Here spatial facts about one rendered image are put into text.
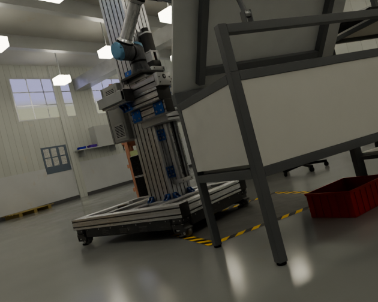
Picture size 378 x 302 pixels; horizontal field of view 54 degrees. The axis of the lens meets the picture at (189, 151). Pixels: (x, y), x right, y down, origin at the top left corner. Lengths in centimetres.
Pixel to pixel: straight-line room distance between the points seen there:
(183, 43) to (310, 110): 74
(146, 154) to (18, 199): 1043
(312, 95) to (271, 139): 31
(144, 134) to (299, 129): 156
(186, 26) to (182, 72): 24
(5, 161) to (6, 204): 137
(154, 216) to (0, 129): 1109
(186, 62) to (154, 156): 107
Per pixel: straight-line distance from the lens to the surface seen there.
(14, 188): 1316
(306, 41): 251
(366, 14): 213
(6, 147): 1333
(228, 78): 154
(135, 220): 275
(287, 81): 167
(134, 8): 260
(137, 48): 272
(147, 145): 295
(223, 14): 208
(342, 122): 183
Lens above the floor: 52
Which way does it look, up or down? 1 degrees up
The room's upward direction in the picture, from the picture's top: 14 degrees counter-clockwise
